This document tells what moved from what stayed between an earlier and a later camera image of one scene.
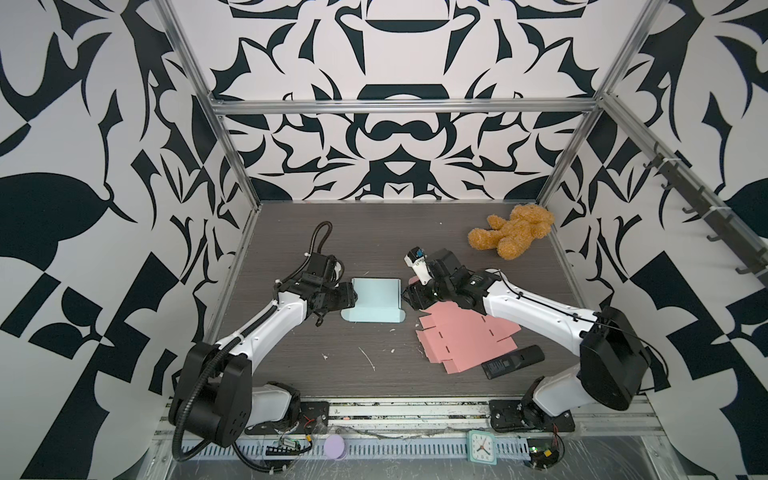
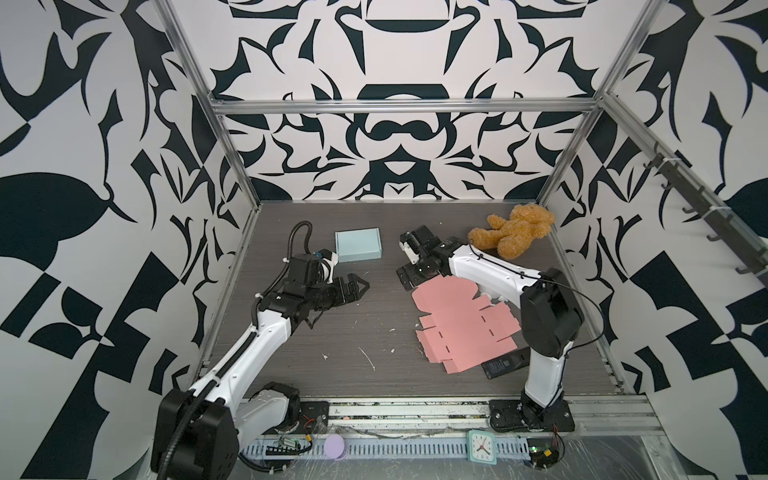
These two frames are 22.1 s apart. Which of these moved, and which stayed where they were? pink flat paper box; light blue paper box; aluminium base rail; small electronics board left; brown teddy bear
Moved: light blue paper box
Stayed: pink flat paper box; small electronics board left; aluminium base rail; brown teddy bear
